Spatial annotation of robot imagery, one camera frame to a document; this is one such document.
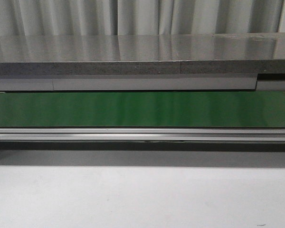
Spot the grey stone counter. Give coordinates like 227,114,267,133
0,32,285,92

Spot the aluminium conveyor frame rail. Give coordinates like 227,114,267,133
0,128,285,142

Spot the white pleated curtain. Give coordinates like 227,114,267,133
0,0,285,36

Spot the green conveyor belt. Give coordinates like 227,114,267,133
0,91,285,128

